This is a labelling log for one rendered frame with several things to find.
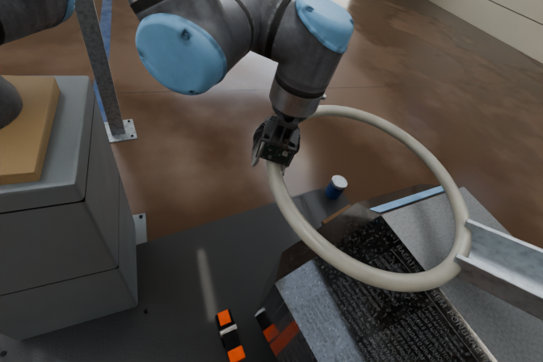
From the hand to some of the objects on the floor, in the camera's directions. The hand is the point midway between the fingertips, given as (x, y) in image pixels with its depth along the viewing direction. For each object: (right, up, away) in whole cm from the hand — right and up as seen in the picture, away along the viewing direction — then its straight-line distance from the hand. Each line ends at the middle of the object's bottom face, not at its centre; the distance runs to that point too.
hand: (268, 162), depth 66 cm
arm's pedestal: (-80, -49, +53) cm, 108 cm away
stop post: (-100, +19, +112) cm, 151 cm away
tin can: (+40, -22, +111) cm, 120 cm away
